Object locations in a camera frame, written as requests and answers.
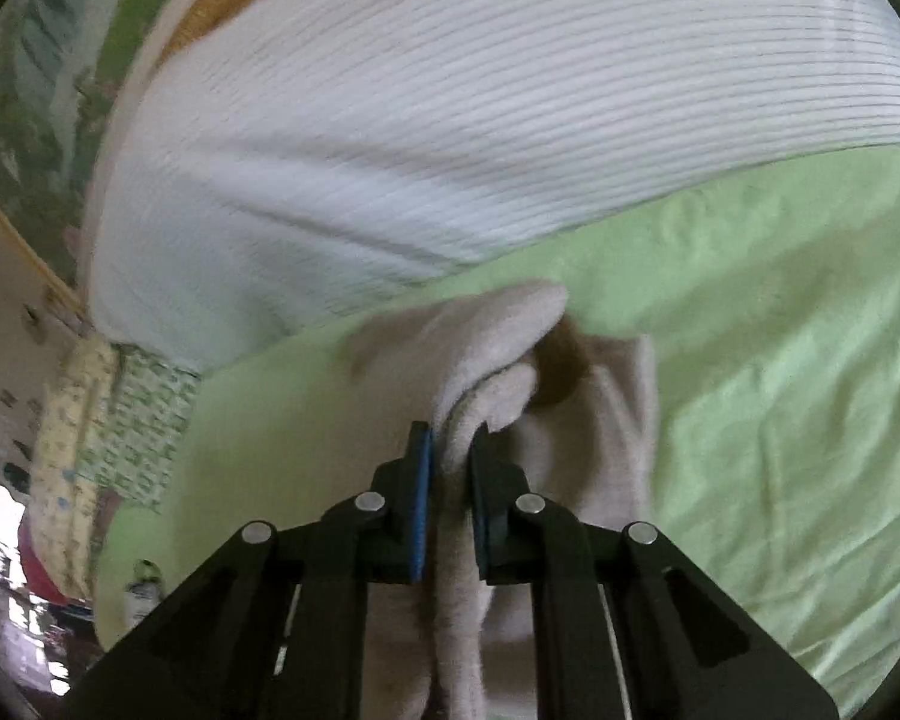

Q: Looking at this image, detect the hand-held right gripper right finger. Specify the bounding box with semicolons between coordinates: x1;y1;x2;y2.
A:
471;427;839;720

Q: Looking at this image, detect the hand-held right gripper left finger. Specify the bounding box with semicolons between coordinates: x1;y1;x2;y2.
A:
64;421;433;720

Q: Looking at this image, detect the beige knit sweater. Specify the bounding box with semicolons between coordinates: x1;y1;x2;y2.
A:
345;281;661;720

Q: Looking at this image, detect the green checkered pillow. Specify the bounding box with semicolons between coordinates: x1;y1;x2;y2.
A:
75;345;200;515

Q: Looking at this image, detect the light green bed sheet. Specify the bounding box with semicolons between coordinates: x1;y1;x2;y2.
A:
94;146;900;713

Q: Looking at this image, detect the yellow printed pillow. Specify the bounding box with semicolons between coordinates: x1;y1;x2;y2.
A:
26;334;117;601

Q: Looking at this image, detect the red object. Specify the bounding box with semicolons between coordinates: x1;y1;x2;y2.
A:
15;517;72;608

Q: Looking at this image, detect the white striped quilt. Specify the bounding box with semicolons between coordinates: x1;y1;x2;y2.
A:
82;0;900;376

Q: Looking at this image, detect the gold framed floral painting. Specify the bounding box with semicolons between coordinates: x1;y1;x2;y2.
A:
0;0;271;301

